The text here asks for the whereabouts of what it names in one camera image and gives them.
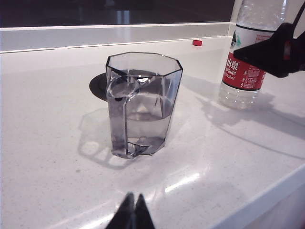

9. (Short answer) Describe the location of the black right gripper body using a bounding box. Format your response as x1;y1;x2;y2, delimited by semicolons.
291;35;305;73

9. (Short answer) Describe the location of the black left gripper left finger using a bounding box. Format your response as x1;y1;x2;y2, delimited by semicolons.
104;192;136;229

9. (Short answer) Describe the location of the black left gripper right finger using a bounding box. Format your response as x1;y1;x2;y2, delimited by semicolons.
134;193;156;229

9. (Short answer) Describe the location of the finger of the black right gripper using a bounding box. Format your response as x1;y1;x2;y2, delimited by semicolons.
233;22;293;78

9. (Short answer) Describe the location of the mineral water bottle red label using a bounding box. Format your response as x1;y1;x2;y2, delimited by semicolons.
218;0;290;110

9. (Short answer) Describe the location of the clear faceted plastic mug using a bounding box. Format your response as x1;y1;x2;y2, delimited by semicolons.
105;52;183;158

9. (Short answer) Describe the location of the round black countertop disc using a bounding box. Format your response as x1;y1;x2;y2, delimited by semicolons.
89;73;110;102

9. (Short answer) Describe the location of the black cable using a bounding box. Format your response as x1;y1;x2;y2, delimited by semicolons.
292;2;305;40

